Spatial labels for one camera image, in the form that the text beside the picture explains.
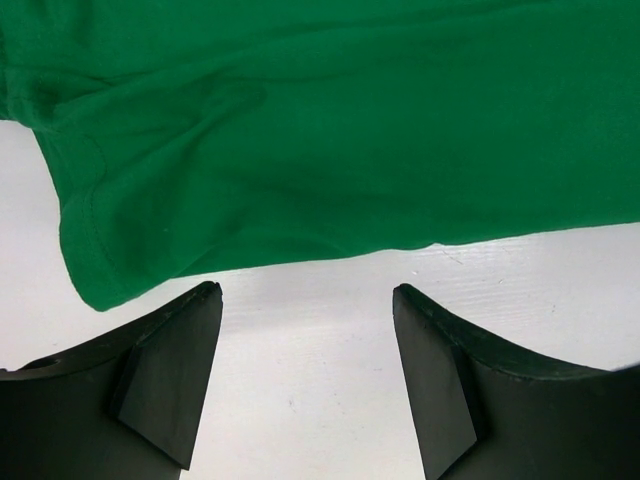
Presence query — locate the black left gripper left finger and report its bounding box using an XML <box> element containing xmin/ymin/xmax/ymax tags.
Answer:
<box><xmin>1</xmin><ymin>281</ymin><xmax>223</xmax><ymax>479</ymax></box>

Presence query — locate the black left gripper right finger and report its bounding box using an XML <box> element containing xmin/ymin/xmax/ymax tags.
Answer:
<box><xmin>393</xmin><ymin>284</ymin><xmax>639</xmax><ymax>479</ymax></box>

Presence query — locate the green t-shirt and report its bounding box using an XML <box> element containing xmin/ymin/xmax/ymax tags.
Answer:
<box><xmin>1</xmin><ymin>1</ymin><xmax>639</xmax><ymax>311</ymax></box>

